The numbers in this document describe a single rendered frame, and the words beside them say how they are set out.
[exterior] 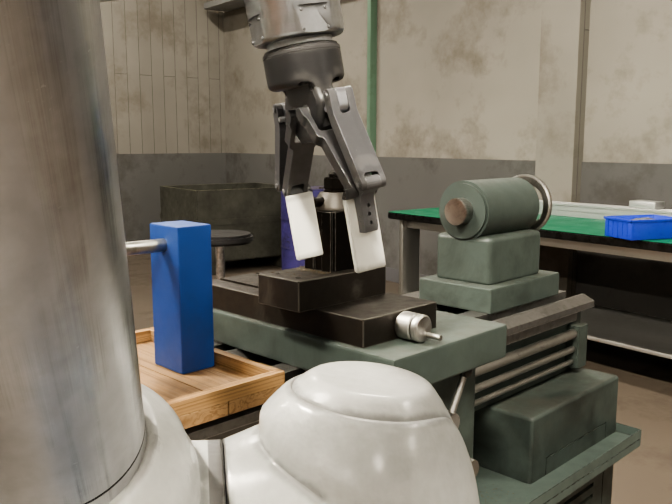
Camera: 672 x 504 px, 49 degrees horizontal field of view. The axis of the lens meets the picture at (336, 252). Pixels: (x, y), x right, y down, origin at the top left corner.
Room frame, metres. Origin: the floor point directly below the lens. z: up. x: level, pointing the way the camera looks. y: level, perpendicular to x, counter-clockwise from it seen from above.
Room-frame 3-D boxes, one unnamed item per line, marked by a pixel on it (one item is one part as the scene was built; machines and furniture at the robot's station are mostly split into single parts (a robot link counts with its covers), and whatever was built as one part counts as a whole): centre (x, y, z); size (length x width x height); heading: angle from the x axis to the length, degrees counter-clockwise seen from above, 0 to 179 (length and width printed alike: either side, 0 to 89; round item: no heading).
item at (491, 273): (1.72, -0.37, 1.01); 0.30 x 0.20 x 0.29; 135
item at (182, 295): (1.12, 0.24, 1.00); 0.08 x 0.06 x 0.23; 45
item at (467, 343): (1.31, 0.00, 0.90); 0.53 x 0.30 x 0.06; 45
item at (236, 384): (1.05, 0.31, 0.89); 0.36 x 0.30 x 0.04; 45
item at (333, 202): (1.24, 0.00, 1.14); 0.08 x 0.08 x 0.03
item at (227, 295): (1.29, 0.05, 0.95); 0.43 x 0.18 x 0.04; 45
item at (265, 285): (1.22, 0.02, 1.00); 0.20 x 0.10 x 0.05; 135
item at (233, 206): (7.32, 1.07, 0.40); 1.15 x 0.97 x 0.79; 127
